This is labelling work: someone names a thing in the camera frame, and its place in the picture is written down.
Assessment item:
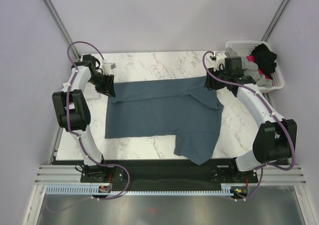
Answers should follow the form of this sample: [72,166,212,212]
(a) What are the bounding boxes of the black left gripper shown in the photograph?
[87,73,116,98]

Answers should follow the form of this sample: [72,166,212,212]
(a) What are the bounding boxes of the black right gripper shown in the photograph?
[203,65,230,91]

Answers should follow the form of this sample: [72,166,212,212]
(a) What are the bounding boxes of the teal blue polo shirt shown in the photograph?
[105,77,223,165]

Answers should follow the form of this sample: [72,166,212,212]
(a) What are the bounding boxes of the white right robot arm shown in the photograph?
[204,56,297,182]

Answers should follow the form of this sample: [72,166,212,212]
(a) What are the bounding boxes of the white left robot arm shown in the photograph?
[52,54,116,182]

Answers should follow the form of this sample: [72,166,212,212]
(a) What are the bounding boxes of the white folded t shirt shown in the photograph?
[83,83,101,100]

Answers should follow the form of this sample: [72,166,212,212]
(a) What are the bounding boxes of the grey t shirt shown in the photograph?
[240,56,272,88]

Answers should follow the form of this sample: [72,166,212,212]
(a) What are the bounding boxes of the red t shirt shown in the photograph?
[246,55,272,80]

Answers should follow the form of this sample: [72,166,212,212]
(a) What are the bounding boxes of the white plastic laundry basket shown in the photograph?
[225,40,285,93]

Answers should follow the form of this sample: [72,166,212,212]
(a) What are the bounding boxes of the black t shirt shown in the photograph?
[251,43,277,79]

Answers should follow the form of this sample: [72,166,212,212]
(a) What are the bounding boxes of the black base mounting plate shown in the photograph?
[53,159,265,191]

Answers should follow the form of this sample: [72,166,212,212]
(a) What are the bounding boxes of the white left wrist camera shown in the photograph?
[101,62,116,75]

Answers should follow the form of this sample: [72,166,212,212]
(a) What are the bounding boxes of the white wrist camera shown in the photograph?
[101,62,116,75]
[210,52,227,71]

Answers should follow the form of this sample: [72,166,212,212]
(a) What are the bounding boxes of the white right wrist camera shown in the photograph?
[210,52,227,71]

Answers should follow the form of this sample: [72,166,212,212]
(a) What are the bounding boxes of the aluminium front frame rails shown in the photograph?
[35,165,306,186]

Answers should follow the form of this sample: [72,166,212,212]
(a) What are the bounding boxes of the aluminium frame rail right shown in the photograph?
[261,0,291,41]

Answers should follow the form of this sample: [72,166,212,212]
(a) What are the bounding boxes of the aluminium frame rail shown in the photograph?
[261,0,291,41]
[34,0,82,61]

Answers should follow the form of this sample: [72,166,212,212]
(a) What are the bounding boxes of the aluminium frame rail left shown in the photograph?
[34,0,82,61]

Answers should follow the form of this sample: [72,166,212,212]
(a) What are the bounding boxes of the white slotted cable duct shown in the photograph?
[45,185,233,196]

